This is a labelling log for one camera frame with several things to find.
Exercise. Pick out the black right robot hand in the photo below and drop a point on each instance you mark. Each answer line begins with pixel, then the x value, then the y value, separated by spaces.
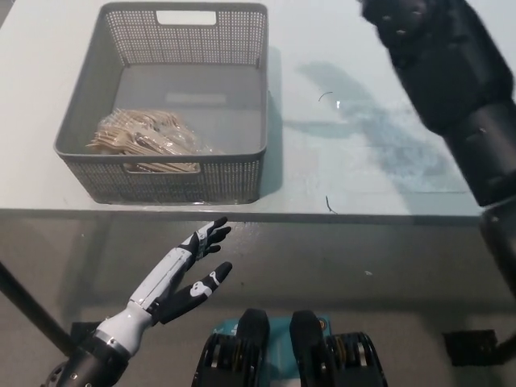
pixel 419 28

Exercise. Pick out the black table foot plate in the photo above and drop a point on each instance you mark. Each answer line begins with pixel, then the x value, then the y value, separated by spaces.
pixel 469 346
pixel 84 332

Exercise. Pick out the black left robot body block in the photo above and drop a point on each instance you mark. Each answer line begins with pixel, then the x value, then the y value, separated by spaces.
pixel 250 334

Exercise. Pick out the grey perforated plastic basket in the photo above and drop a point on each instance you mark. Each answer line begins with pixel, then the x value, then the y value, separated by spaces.
pixel 161 183

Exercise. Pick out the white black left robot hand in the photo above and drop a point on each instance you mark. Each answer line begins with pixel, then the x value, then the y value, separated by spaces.
pixel 169 274

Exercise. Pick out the clear bag of wooden cutlery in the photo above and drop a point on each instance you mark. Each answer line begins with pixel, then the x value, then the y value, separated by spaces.
pixel 141 135

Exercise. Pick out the black table leg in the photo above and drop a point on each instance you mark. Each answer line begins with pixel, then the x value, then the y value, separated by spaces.
pixel 32 310

